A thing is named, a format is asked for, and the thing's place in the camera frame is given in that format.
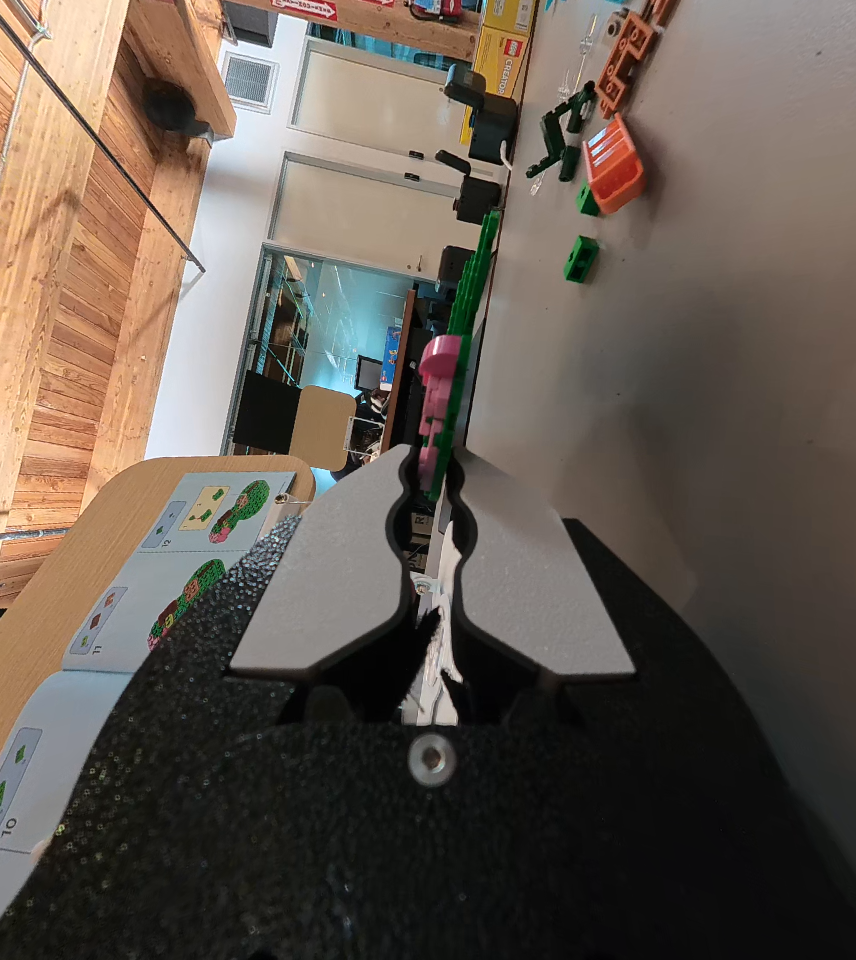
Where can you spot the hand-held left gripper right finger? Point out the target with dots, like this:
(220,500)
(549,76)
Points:
(533,592)

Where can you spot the white air vent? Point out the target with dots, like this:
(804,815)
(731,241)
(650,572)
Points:
(249,79)

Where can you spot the black office chair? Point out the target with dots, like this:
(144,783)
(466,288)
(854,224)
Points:
(489,124)
(479,196)
(454,266)

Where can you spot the yellow lego box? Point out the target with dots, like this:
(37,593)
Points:
(501,52)

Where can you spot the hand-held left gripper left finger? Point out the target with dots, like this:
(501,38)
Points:
(323,585)

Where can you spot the light wooden chair back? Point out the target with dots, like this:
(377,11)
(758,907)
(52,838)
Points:
(323,427)

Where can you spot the black monitor panel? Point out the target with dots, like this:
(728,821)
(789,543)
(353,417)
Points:
(267,412)

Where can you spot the orange lego plate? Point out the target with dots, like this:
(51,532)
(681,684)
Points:
(627,60)

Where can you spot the green lego plate with pink flower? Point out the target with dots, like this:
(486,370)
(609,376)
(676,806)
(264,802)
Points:
(443,390)

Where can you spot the red and white sign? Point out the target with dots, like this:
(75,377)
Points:
(306,7)

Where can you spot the clear lego pieces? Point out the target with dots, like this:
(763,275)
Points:
(576,60)

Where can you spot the orange lego scoop piece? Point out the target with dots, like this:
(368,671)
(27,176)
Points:
(617,169)

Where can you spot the small green lego brick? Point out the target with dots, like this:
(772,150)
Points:
(588,199)
(582,259)

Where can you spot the red fire extinguisher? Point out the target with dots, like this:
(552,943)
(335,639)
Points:
(435,7)

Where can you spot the open lego instruction booklet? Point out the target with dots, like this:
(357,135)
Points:
(195,540)

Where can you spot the dark green lego stem assembly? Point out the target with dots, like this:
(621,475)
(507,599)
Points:
(559,135)

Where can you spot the black dome speaker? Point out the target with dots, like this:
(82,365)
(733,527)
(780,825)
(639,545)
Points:
(171,105)

